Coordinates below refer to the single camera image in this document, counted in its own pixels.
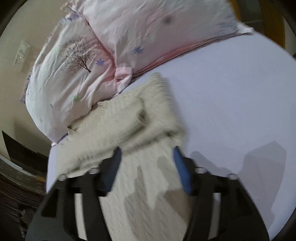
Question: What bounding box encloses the floral pink pillow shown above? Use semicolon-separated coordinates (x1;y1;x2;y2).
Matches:
21;13;132;143
62;1;253;75

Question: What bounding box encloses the right floral pink pillow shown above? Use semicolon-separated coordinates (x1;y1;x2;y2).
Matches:
62;1;253;75

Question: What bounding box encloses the beige cable-knit sweater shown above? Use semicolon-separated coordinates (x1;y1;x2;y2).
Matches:
55;73;191;240

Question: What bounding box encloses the white wall switch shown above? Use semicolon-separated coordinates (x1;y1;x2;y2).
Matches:
13;40;31;71

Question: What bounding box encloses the left floral pink pillow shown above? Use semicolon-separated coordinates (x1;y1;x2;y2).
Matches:
21;13;132;143

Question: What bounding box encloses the lavender bed sheet mattress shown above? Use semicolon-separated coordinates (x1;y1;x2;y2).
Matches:
47;34;295;240

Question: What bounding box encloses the wooden bed frame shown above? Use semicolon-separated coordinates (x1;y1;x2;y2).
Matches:
230;1;285;48

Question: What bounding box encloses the dark bedside furniture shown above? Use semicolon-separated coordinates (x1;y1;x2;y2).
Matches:
2;131;48;175

